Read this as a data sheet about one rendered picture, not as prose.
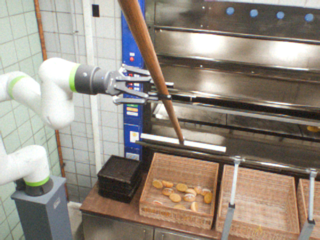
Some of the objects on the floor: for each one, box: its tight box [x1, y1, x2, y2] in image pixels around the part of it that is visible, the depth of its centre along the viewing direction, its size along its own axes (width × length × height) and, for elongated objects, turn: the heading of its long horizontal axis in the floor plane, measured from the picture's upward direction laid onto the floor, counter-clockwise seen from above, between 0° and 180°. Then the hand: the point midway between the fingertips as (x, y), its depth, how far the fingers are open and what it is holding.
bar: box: [135, 141, 317, 240], centre depth 211 cm, size 31×127×118 cm, turn 72°
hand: (161, 90), depth 86 cm, fingers closed on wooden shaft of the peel, 3 cm apart
